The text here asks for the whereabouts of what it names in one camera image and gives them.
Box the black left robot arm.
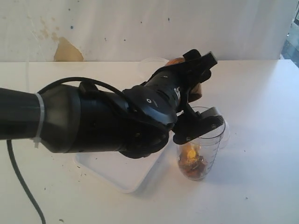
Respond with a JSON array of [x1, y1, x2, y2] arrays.
[[0, 49, 224, 159]]

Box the brown wooden cup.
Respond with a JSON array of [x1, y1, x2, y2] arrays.
[[165, 57, 202, 103]]

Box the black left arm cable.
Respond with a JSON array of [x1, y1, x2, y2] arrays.
[[6, 78, 127, 224]]

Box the translucent plastic container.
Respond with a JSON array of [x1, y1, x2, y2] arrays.
[[137, 57, 169, 81]]

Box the clear plastic measuring cup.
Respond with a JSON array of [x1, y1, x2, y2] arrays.
[[173, 105, 226, 181]]

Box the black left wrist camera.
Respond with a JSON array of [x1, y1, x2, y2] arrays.
[[172, 105, 224, 145]]

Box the white plastic tray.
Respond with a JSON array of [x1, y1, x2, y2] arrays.
[[74, 132, 173, 194]]

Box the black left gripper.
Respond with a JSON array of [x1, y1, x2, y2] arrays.
[[144, 49, 218, 112]]

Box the brown cereal contents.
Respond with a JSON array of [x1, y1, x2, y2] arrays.
[[178, 142, 207, 181]]

